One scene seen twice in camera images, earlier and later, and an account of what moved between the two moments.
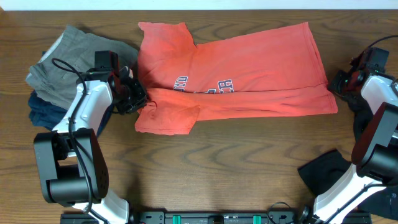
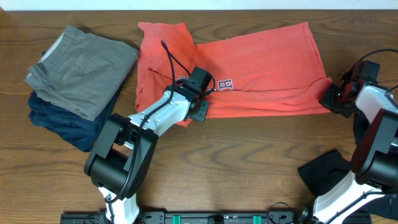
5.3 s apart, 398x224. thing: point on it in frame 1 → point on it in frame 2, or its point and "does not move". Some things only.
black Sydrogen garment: [317, 174] does not move
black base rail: [218, 217] does not move
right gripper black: [333, 84] → [326, 100]
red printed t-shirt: [280, 73] does not move
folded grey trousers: [69, 58] does not move
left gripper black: [135, 98] → [200, 111]
